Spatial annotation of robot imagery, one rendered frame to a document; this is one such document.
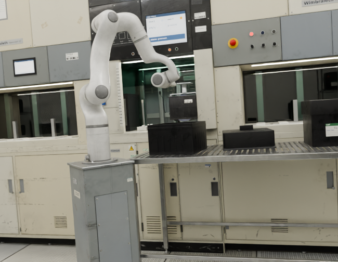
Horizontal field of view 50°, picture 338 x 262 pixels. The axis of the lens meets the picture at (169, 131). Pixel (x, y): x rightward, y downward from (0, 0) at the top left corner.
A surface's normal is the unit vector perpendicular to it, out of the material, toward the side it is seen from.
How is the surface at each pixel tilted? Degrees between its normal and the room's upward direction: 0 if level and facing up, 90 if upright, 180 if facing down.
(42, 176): 90
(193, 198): 90
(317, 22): 90
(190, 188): 90
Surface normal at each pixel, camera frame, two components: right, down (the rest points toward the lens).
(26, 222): -0.25, 0.07
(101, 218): 0.51, 0.01
